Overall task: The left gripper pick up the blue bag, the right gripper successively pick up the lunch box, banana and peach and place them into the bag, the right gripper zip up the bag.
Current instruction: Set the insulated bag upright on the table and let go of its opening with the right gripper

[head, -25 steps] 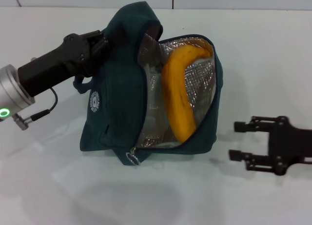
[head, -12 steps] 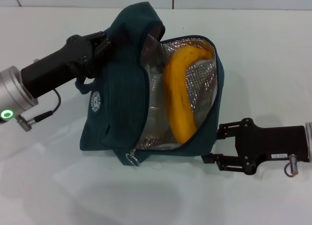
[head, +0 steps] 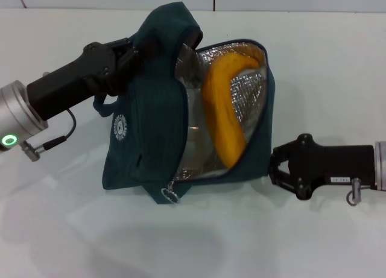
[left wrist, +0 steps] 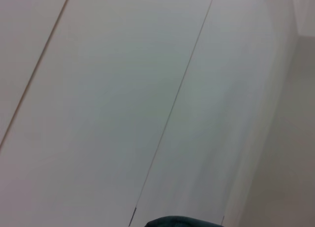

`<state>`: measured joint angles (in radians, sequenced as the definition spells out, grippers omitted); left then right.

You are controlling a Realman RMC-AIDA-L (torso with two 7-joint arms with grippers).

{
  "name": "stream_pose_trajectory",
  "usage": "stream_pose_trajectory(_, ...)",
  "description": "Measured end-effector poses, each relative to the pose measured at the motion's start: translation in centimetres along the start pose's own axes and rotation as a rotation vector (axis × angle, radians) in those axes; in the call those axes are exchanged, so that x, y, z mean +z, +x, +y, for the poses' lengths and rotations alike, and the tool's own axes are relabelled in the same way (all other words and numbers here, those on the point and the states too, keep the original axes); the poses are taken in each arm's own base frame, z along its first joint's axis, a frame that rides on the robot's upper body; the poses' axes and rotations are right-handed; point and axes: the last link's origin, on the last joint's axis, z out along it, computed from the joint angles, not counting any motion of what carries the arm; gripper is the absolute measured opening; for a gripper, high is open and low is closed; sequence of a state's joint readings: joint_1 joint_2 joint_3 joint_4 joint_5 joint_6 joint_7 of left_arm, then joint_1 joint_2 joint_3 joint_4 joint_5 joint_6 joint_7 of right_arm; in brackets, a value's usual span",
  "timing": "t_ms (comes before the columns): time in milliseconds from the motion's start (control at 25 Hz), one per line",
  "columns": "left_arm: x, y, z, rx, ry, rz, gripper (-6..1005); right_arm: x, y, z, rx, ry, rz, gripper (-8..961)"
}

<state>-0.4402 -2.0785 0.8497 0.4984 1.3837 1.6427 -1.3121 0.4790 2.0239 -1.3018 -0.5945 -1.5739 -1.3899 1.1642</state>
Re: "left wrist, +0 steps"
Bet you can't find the dark teal insulated lunch bag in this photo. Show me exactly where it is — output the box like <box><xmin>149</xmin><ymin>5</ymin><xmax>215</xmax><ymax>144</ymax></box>
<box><xmin>144</xmin><ymin>215</ymin><xmax>222</xmax><ymax>227</ymax></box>

